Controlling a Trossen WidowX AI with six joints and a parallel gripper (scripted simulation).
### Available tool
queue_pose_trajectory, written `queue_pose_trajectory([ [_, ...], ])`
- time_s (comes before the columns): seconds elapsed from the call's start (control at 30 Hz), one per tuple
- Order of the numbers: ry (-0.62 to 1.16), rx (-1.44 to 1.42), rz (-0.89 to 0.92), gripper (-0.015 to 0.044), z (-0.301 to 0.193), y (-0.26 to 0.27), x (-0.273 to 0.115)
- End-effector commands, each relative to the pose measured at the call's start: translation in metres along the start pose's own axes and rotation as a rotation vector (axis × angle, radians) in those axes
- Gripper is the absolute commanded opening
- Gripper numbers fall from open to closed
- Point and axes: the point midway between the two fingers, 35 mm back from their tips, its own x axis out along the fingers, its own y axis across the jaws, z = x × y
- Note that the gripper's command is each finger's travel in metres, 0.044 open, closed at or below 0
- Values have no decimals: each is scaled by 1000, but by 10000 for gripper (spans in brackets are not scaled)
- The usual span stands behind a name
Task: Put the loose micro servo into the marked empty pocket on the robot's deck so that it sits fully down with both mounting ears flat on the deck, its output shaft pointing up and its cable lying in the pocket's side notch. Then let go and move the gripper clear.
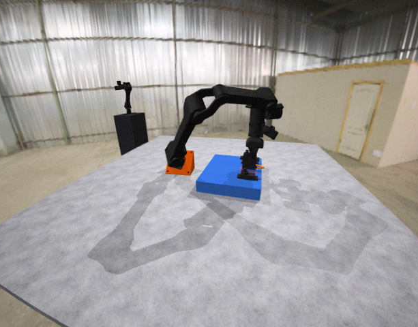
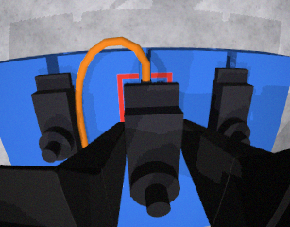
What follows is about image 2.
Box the black micro servo with orange cable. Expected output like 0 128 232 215
74 37 185 217

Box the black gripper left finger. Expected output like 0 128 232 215
0 122 126 227

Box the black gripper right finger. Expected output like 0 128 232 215
181 118 290 227

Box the blue flat deck plate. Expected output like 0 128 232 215
0 46 290 227

